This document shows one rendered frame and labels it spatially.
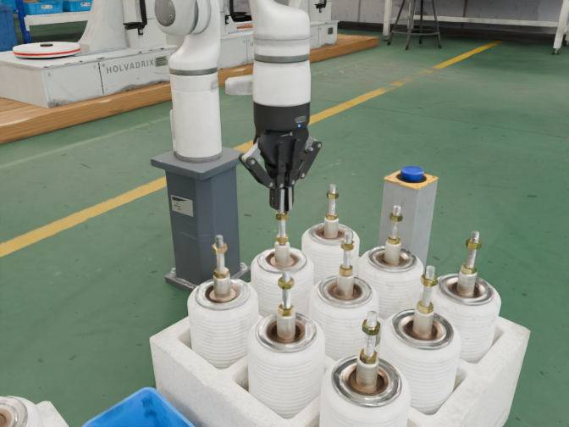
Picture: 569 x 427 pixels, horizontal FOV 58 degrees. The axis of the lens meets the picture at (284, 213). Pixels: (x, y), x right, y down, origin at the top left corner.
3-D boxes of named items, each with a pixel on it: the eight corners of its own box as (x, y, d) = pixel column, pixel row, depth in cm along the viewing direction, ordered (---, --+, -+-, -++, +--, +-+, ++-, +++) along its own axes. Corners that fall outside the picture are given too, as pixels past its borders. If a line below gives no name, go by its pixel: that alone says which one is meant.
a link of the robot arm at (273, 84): (276, 85, 74) (275, 41, 71) (327, 99, 66) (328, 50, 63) (222, 93, 69) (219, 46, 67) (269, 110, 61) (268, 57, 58)
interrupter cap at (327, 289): (357, 274, 74) (358, 270, 74) (382, 304, 68) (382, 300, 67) (309, 283, 72) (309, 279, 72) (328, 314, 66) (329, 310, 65)
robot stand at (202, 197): (163, 281, 117) (148, 158, 104) (207, 255, 128) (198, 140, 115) (211, 302, 110) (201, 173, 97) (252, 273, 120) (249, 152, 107)
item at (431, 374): (405, 397, 76) (419, 297, 68) (457, 442, 69) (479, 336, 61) (356, 426, 71) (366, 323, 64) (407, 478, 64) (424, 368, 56)
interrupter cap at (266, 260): (250, 271, 75) (250, 267, 75) (267, 246, 82) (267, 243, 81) (299, 280, 73) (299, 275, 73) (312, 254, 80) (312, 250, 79)
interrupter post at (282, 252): (272, 265, 77) (272, 246, 75) (277, 257, 79) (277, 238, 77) (287, 268, 76) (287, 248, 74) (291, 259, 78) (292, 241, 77)
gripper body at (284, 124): (272, 104, 61) (273, 177, 65) (325, 95, 66) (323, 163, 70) (238, 93, 66) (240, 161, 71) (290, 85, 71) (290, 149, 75)
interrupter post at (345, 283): (349, 287, 71) (350, 267, 70) (356, 296, 69) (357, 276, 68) (333, 290, 71) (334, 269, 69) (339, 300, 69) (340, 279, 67)
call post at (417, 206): (370, 320, 104) (383, 180, 91) (389, 305, 109) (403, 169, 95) (400, 335, 100) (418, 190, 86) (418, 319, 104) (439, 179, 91)
